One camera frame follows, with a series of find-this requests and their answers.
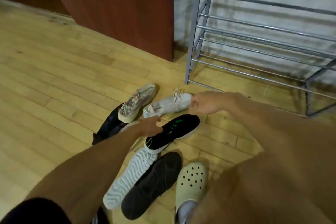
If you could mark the person's left hand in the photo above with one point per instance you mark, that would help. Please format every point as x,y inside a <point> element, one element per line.
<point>149,126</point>

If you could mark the person's right hand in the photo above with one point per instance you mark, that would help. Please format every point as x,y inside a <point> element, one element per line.
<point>212,104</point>

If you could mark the black green sneaker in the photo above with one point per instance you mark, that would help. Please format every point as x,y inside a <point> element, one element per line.
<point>178,126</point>

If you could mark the beige pink sneaker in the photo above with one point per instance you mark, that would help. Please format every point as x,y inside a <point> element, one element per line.
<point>136,100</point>

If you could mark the white knit sneaker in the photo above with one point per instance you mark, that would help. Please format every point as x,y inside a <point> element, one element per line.
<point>170,104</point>

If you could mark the black orange-accent sneaker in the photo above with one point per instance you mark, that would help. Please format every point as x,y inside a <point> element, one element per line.
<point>149,187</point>
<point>110,126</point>

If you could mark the white ribbed-sole sneaker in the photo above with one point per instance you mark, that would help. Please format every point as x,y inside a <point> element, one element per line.
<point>128,179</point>

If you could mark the grey metal shoe rack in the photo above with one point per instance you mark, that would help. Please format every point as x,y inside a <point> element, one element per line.
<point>193,34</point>

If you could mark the person's left forearm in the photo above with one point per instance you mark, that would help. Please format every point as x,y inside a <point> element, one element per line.
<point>92,168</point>

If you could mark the person's right forearm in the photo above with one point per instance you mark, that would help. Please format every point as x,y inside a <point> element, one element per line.
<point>275,126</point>

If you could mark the person's left leg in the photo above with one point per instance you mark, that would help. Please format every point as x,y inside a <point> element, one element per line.
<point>236,200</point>

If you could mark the cream perforated clog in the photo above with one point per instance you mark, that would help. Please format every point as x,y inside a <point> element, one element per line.
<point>190,179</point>

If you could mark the grey sock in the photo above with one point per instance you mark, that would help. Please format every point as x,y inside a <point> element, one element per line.
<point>186,212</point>

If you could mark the black shirt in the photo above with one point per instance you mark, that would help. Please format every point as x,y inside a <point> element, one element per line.
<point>34,214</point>

